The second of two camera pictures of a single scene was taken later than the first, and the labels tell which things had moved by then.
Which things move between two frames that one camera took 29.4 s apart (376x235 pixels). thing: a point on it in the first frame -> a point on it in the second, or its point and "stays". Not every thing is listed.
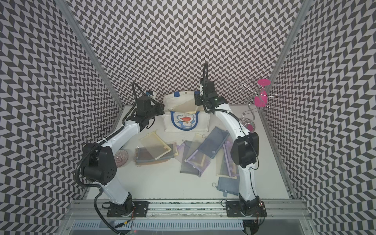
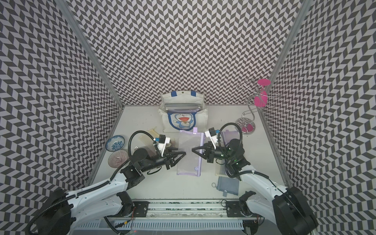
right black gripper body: (200, 100) -> (220, 153)
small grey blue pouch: (228, 185) stays
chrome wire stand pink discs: (259, 99) stays
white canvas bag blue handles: (181, 114) stays
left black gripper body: (155, 111) -> (166, 160)
